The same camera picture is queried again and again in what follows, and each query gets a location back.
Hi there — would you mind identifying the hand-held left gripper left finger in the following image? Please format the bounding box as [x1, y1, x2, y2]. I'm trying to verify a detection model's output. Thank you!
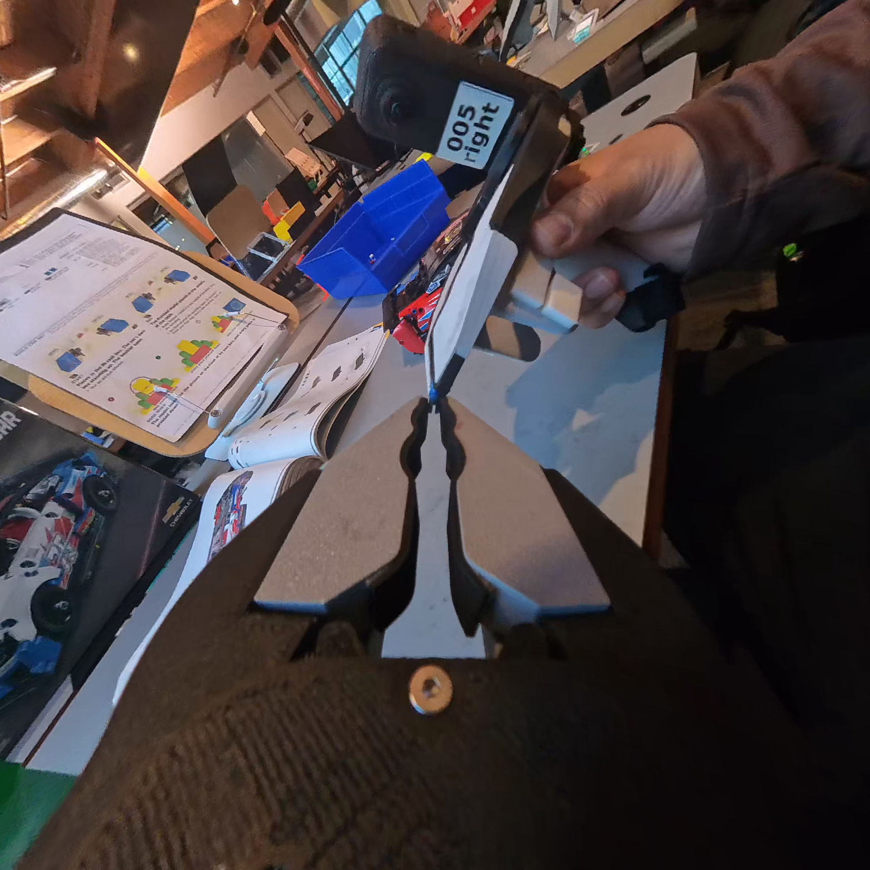
[252, 396, 431, 637]

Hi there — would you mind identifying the red toy car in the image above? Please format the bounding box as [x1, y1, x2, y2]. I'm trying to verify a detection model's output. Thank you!
[381, 207, 480, 356]

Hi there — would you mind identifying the person's right hand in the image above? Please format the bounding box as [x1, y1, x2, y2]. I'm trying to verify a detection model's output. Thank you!
[532, 125, 710, 332]

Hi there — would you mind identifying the background workbench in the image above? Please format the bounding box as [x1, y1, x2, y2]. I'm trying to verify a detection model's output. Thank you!
[531, 0, 702, 89]

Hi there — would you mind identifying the person's right forearm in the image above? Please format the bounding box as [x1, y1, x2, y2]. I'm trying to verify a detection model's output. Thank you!
[653, 0, 870, 281]

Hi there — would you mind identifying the open instruction book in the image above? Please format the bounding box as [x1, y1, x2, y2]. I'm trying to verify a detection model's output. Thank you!
[182, 326, 390, 582]

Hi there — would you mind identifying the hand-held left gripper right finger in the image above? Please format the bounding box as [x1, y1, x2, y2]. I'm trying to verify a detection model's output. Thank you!
[439, 397, 612, 638]

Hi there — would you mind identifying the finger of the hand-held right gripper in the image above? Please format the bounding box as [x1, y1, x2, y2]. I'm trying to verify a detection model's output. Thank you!
[425, 165, 522, 403]

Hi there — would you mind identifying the wooden board with instruction sheet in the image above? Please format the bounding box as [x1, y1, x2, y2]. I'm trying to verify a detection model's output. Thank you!
[0, 207, 301, 458]

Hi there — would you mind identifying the white desk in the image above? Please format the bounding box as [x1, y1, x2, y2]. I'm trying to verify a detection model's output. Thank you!
[24, 282, 675, 777]

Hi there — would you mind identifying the blue plastic bin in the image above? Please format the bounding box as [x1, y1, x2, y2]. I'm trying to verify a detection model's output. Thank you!
[297, 160, 453, 301]

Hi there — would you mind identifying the grey panel with oval hole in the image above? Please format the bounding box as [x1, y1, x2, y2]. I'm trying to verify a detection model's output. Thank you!
[580, 51, 703, 147]

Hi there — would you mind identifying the black toy car box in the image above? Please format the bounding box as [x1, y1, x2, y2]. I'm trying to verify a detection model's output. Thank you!
[0, 397, 202, 762]

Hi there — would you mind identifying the wooden shelf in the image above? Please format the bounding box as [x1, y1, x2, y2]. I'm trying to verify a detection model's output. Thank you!
[0, 0, 201, 226]

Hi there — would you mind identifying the green box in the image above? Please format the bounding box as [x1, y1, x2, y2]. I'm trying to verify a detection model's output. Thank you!
[0, 760, 77, 870]

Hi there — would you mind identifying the white stand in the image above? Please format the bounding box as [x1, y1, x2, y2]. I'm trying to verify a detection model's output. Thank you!
[204, 361, 301, 463]

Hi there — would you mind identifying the yellow block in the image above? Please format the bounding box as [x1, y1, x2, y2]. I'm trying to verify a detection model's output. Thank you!
[262, 200, 307, 246]

